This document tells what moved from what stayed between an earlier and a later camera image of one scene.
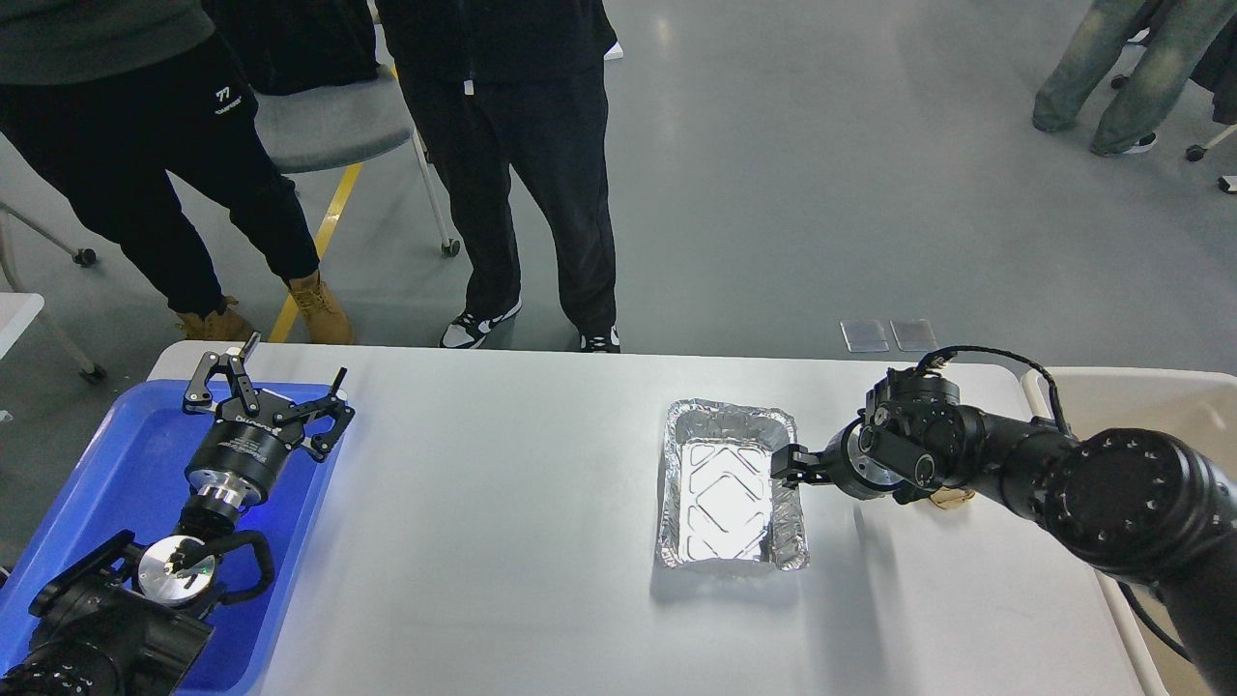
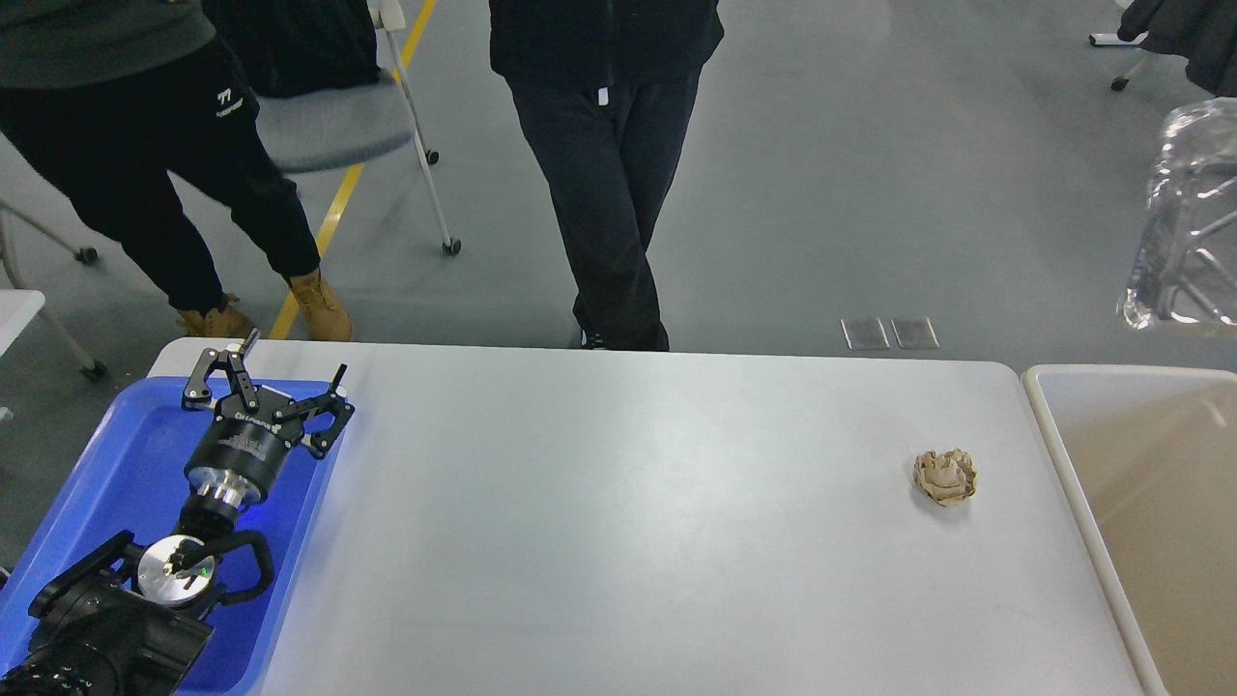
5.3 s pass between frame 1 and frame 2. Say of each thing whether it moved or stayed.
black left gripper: stayed
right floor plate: stayed
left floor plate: stayed
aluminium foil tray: moved
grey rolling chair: stayed
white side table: stayed
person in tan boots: stayed
